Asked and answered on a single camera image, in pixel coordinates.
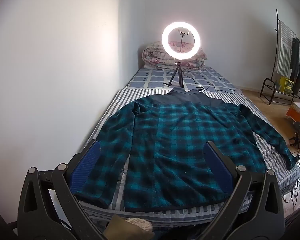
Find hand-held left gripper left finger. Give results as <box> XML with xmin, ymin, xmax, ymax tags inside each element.
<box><xmin>17</xmin><ymin>139</ymin><xmax>108</xmax><ymax>240</ymax></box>

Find striped towel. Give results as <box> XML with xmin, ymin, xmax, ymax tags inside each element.
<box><xmin>276</xmin><ymin>21</ymin><xmax>293</xmax><ymax>77</ymax></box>

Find olive cloth with fleece trim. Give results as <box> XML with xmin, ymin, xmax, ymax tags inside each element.
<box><xmin>102</xmin><ymin>215</ymin><xmax>155</xmax><ymax>240</ymax></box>

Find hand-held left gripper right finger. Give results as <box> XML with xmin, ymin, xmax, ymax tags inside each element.
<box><xmin>202</xmin><ymin>141</ymin><xmax>285</xmax><ymax>240</ymax></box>

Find phone holder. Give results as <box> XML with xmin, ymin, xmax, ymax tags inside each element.
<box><xmin>177</xmin><ymin>29</ymin><xmax>189</xmax><ymax>53</ymax></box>

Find grey striped quilted blanket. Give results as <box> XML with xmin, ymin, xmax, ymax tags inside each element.
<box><xmin>72</xmin><ymin>86</ymin><xmax>300</xmax><ymax>230</ymax></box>

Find teal plaid fleece jacket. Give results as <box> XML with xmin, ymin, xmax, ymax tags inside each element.
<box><xmin>74</xmin><ymin>86</ymin><xmax>298</xmax><ymax>212</ymax></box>

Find folded floral quilt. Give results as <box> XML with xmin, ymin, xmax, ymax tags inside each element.
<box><xmin>141</xmin><ymin>41</ymin><xmax>208</xmax><ymax>70</ymax></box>

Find black device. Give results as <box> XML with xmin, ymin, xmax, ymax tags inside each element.
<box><xmin>289</xmin><ymin>122</ymin><xmax>300</xmax><ymax>147</ymax></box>

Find yellow box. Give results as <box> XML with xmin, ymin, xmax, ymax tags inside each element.
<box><xmin>279</xmin><ymin>76</ymin><xmax>294</xmax><ymax>94</ymax></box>

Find ring light cable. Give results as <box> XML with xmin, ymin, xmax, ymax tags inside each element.
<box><xmin>184</xmin><ymin>76</ymin><xmax>240</xmax><ymax>93</ymax></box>

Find blue checked bedsheet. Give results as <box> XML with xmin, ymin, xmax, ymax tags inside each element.
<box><xmin>126</xmin><ymin>66</ymin><xmax>243</xmax><ymax>93</ymax></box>

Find black tripod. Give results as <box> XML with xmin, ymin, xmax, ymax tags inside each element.
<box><xmin>163</xmin><ymin>60</ymin><xmax>187</xmax><ymax>88</ymax></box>

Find dark hanging clothes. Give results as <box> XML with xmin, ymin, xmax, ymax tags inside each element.
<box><xmin>289</xmin><ymin>37</ymin><xmax>300</xmax><ymax>93</ymax></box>

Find black clothes rack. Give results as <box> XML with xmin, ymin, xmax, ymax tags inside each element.
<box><xmin>259</xmin><ymin>9</ymin><xmax>300</xmax><ymax>105</ymax></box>

